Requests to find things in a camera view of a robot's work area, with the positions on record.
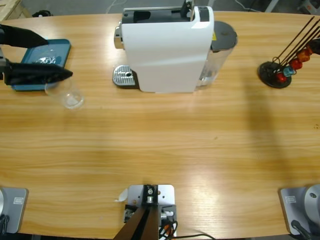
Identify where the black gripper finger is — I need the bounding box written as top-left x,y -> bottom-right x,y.
306,38 -> 320,55

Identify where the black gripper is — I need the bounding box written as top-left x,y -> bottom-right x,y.
0,24 -> 73,86

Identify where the clear plastic cup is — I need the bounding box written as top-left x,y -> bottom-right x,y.
44,76 -> 85,111

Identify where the grey machine lever lid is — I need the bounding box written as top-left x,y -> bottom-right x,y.
180,0 -> 196,21

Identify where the orange coffee capsule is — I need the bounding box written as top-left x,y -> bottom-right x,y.
297,48 -> 313,63

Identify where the blue coffee capsule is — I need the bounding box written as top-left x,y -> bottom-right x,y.
283,66 -> 297,77

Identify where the white capsule coffee machine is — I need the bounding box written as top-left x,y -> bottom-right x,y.
114,5 -> 215,95

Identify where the shiny crumpled clear film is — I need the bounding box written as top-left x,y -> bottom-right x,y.
34,48 -> 63,66

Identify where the teal plastic tray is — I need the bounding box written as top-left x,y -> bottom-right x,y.
11,38 -> 72,92

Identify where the orange grey device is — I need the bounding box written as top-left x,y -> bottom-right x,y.
297,0 -> 320,15

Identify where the black object on floor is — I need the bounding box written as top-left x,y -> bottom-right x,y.
31,9 -> 52,18

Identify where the light wooden crate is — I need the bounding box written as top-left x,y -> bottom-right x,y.
0,0 -> 30,22

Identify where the grey metal leg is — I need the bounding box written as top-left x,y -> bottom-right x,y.
264,0 -> 280,13

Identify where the clear water tank dark lid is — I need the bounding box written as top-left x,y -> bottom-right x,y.
196,20 -> 239,89

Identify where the metal drip tray grate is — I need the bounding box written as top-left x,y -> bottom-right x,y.
111,64 -> 138,87

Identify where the white paper tape strip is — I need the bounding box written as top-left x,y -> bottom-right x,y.
114,188 -> 129,203

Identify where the black wire capsule stand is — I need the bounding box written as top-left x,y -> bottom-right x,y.
258,16 -> 320,89

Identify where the thin white cable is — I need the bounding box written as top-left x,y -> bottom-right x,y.
106,0 -> 121,13
234,0 -> 266,13

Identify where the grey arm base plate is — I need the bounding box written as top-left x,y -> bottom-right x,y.
278,184 -> 320,236
0,187 -> 29,234

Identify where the black base cable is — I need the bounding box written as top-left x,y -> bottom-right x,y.
291,219 -> 313,240

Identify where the white mount block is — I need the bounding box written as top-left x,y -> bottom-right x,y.
124,184 -> 178,237

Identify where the dark brown post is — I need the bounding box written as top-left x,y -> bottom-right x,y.
112,184 -> 160,240

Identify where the black power cable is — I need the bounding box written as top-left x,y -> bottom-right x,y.
174,233 -> 217,240

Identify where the orange white wire bundle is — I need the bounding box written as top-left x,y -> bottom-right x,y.
158,221 -> 179,238

